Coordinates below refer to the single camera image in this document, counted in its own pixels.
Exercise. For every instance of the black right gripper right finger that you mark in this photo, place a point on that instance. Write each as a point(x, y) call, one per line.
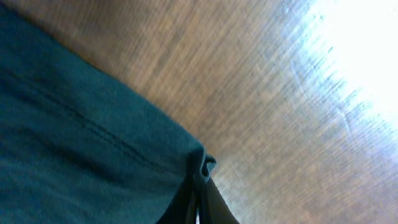
point(213, 209)

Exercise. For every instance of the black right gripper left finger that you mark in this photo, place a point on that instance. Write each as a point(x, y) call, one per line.
point(183, 207)

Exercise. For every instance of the dark green Nike t-shirt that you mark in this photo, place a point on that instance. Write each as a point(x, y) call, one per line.
point(78, 146)

